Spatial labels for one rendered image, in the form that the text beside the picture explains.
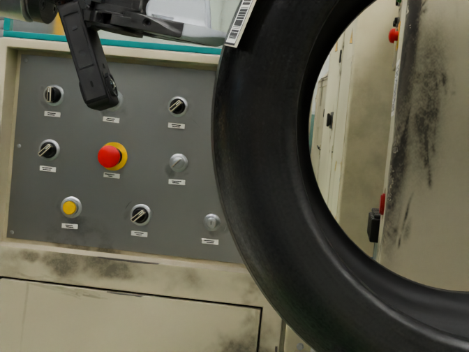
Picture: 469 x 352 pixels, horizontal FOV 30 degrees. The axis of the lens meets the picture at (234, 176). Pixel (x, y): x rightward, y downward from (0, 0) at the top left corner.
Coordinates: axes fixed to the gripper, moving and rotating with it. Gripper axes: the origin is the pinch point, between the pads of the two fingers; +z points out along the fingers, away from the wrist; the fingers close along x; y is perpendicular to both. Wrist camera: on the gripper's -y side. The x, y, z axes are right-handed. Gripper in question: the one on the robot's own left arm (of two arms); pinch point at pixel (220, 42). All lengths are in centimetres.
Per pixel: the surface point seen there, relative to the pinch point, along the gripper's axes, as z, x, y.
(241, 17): 2.9, -9.9, 1.8
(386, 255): 22.9, 26.1, -21.2
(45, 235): -35, 64, -36
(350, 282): 17.4, -12.0, -19.4
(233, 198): 5.4, -8.9, -14.5
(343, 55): 4, 425, 37
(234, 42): 2.9, -11.0, -0.5
